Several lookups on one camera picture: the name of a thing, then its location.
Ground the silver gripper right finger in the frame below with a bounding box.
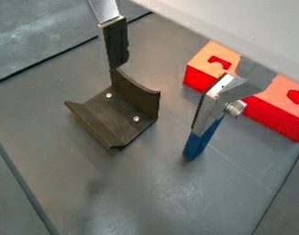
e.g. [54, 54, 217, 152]
[190, 56, 276, 136]

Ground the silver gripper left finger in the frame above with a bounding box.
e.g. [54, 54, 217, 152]
[85, 0, 129, 70]

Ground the red foam shape board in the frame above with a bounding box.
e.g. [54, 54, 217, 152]
[182, 41, 299, 142]

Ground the black curved holder bracket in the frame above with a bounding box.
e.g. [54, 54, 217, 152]
[65, 69, 160, 149]

